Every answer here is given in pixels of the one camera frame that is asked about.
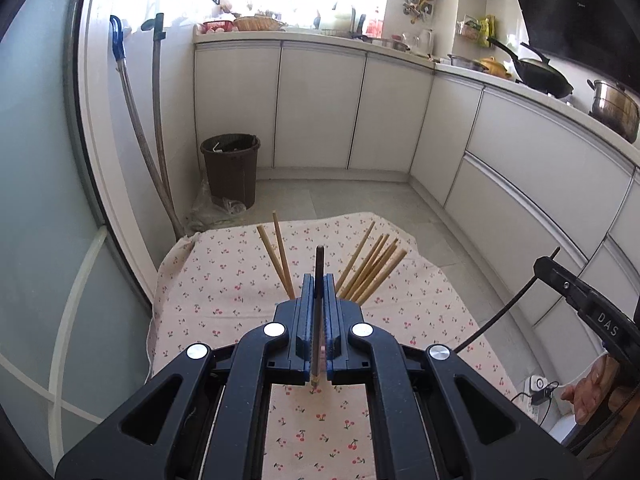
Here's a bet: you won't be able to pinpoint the two mop handles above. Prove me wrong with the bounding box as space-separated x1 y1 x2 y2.
109 14 187 239

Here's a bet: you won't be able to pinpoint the white rice cooker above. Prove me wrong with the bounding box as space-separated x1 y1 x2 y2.
319 2 355 32

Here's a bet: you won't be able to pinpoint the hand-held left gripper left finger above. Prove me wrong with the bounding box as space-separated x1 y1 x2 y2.
54 273 317 480

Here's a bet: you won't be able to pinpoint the cherry print tablecloth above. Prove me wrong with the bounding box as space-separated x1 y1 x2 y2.
146 211 519 480

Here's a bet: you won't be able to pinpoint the steel pan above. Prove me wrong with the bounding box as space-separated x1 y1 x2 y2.
447 53 489 69

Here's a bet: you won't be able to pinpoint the dark brown chopstick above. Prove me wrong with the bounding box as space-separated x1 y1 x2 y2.
310 245 325 395

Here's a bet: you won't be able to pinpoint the steel stock pot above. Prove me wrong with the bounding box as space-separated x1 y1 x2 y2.
587 78 640 144

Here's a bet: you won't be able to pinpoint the grey mop pole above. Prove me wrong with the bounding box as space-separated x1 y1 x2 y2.
141 12 187 239

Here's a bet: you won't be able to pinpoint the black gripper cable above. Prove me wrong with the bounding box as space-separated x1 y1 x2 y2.
453 269 540 354

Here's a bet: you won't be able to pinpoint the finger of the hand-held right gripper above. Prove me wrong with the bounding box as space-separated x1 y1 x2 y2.
533 246 591 313

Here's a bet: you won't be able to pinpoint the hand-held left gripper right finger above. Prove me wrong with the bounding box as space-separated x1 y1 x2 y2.
323 273 586 480

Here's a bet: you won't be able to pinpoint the black wok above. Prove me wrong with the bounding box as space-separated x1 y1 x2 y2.
487 37 575 99

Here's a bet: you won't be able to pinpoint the black adapter cable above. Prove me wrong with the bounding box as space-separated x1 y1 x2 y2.
510 381 562 427

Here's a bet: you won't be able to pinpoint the person's right hand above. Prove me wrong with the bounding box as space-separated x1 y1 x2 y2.
560 354 621 427

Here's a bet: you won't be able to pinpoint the wicker basket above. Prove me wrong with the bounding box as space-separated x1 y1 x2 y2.
233 15 287 32

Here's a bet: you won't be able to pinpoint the bunch of wooden chopsticks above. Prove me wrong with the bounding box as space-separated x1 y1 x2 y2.
256 211 409 307

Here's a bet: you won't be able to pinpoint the clear plastic bag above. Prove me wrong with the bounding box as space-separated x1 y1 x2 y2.
186 178 247 233

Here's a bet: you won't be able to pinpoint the steel bowl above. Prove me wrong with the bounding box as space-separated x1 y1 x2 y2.
369 36 412 53

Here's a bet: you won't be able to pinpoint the green and yellow packets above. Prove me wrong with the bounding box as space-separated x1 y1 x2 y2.
456 14 497 49

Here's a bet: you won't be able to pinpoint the orange clay pot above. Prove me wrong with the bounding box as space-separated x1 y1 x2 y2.
478 56 514 80

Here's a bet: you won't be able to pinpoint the frosted glass door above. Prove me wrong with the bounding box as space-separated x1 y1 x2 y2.
0 0 153 476

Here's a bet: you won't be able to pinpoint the brown trash bin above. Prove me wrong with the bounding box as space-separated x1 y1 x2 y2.
200 133 262 210

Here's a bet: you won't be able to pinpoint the black range hood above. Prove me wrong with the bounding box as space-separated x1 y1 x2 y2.
502 0 640 85

